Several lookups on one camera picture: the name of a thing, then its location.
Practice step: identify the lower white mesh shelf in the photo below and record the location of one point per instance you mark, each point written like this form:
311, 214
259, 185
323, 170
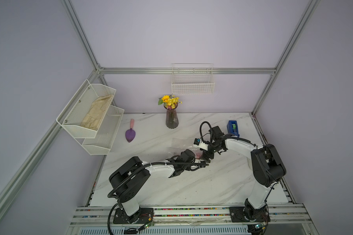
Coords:
103, 142

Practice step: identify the white mesh shelf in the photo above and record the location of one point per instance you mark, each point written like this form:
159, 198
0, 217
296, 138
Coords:
70, 120
103, 142

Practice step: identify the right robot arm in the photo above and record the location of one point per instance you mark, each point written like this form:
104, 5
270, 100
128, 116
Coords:
265, 162

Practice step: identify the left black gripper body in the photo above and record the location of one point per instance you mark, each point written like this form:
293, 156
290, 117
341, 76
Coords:
186, 168

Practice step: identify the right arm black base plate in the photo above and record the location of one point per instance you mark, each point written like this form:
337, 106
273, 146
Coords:
248, 214

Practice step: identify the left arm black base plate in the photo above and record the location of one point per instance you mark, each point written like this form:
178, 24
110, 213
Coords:
132, 216

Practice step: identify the clear bubble wrap sheet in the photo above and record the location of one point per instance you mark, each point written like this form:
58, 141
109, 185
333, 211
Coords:
180, 145

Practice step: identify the red glass bottle black cap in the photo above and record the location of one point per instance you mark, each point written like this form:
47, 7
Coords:
198, 154

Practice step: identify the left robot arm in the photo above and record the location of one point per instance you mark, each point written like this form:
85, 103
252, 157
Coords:
128, 180

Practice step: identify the aluminium front rail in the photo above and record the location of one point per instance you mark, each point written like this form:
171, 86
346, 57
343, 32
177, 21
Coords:
286, 219

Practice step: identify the yellow artificial flowers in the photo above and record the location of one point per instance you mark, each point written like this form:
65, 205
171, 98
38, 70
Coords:
169, 102

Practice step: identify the white wire wall basket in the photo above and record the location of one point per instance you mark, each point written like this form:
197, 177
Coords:
192, 79

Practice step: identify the blue tape dispenser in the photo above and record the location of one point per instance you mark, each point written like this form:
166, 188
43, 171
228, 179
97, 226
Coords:
229, 128

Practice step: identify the upper white mesh shelf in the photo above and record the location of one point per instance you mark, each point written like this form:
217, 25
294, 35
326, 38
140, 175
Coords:
70, 120

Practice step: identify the purple trowel pink handle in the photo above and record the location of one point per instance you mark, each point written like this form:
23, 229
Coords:
130, 133

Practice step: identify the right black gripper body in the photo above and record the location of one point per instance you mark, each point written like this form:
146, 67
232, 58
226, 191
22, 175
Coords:
212, 148

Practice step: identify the purple ribbed glass vase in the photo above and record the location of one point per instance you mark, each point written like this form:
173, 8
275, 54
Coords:
172, 121

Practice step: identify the beige cloth gloves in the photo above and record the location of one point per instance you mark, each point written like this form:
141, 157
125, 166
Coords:
96, 113

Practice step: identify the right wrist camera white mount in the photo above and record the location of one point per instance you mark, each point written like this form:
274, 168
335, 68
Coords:
201, 144

